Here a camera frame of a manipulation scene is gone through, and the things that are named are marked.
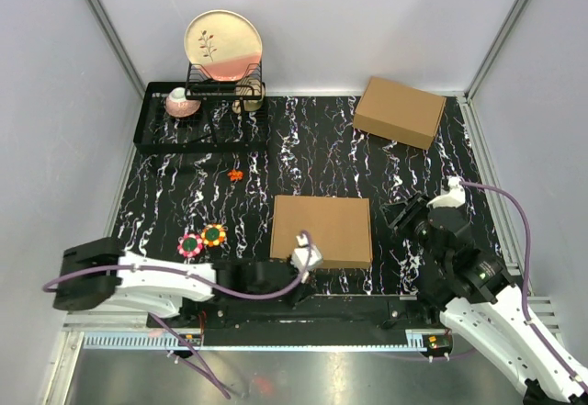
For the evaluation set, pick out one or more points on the large cream pink plate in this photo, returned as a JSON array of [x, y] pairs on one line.
[[224, 44]]

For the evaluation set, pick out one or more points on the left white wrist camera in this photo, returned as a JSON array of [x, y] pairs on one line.
[[306, 257]]

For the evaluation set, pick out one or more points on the small orange flower toy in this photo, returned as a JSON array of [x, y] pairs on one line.
[[235, 175]]

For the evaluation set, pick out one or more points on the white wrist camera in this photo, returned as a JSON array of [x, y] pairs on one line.
[[306, 257], [454, 197]]

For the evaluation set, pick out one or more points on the black wire dish rack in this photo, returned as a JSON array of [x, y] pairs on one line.
[[213, 129]]

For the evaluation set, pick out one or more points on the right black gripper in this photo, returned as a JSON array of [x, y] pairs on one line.
[[399, 216]]

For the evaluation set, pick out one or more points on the closed brown cardboard box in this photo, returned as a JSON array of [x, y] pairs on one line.
[[400, 113]]

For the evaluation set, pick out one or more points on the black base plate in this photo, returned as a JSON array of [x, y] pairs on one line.
[[317, 320]]

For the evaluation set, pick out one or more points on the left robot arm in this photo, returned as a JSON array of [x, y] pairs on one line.
[[99, 272]]

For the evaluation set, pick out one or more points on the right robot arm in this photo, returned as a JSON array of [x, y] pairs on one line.
[[476, 297]]

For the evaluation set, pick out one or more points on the orange rimmed flower toy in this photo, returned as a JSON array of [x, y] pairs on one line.
[[213, 235]]

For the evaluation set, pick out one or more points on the brown cardboard box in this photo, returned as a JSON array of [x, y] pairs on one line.
[[400, 113], [340, 227]]

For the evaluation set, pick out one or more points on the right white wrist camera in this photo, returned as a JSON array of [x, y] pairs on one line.
[[454, 197]]

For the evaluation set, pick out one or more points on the small pink bowl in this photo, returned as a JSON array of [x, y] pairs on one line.
[[178, 106]]

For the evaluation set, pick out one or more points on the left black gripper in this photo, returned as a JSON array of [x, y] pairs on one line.
[[301, 291]]

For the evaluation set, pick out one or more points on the small cream plate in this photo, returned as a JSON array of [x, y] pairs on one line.
[[250, 94]]

